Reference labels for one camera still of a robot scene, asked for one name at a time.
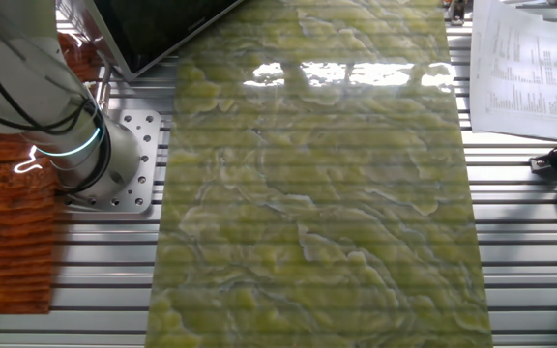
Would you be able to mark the black monitor screen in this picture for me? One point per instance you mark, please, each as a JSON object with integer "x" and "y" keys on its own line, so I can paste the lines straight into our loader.
{"x": 153, "y": 29}

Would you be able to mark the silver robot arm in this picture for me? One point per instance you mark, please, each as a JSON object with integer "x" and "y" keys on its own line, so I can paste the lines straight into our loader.
{"x": 27, "y": 72}

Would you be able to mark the green marble pattern mat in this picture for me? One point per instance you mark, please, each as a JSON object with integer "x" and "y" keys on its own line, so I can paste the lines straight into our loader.
{"x": 307, "y": 193}

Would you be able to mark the white printed paper sheet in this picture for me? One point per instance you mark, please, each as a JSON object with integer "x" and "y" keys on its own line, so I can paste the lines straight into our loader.
{"x": 520, "y": 72}

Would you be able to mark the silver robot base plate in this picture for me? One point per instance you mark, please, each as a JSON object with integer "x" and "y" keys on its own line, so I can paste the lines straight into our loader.
{"x": 148, "y": 145}

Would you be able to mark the dark metal bracket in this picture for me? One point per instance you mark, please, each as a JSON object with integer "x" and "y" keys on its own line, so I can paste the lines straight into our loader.
{"x": 457, "y": 12}

